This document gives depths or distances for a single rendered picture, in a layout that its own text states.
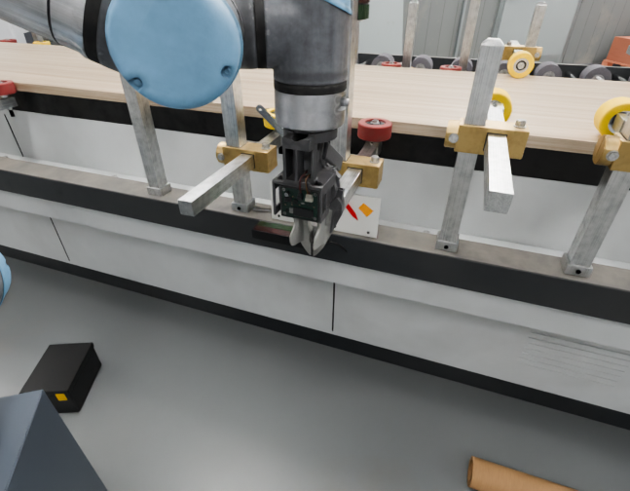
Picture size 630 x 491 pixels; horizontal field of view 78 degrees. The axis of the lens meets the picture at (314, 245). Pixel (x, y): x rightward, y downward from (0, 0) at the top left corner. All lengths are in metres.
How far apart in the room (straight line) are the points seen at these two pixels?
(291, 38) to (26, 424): 0.70
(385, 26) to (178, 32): 5.29
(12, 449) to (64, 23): 0.62
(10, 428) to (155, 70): 0.64
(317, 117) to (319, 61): 0.06
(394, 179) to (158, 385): 1.07
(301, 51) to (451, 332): 1.05
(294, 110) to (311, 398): 1.11
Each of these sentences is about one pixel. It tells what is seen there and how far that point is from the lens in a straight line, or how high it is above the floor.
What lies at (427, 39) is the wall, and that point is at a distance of 6.25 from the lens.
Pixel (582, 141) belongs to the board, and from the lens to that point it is 1.03.
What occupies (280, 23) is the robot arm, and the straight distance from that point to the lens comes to 0.46.
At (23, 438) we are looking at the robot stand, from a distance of 0.80.
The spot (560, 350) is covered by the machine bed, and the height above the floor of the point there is 0.29.
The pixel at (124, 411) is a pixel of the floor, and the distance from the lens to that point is 1.54.
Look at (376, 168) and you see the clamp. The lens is 0.81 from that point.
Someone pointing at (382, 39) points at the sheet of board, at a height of 0.56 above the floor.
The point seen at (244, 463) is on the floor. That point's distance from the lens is 1.34.
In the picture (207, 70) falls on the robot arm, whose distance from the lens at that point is 0.33.
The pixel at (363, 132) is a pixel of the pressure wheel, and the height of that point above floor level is 0.89.
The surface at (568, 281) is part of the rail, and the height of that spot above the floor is 0.70.
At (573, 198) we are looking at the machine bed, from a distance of 1.09.
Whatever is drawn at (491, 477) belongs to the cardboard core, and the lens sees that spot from 1.31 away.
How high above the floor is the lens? 1.18
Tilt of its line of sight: 34 degrees down
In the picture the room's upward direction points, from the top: straight up
